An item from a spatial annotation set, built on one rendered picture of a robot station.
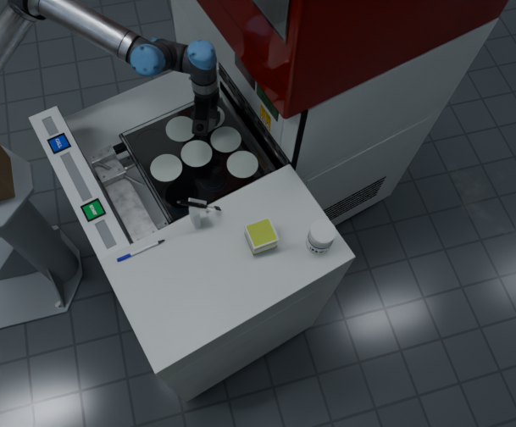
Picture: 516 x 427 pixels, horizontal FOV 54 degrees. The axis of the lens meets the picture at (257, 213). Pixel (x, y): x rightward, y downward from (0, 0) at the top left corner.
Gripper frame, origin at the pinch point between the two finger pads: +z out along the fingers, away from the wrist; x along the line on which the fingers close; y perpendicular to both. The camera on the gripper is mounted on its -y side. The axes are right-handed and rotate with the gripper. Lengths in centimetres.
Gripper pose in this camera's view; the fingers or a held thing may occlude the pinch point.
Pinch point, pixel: (207, 130)
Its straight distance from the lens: 166.9
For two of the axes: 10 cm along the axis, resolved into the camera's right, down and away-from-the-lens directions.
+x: -10.0, -0.9, -0.1
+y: 0.8, -9.0, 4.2
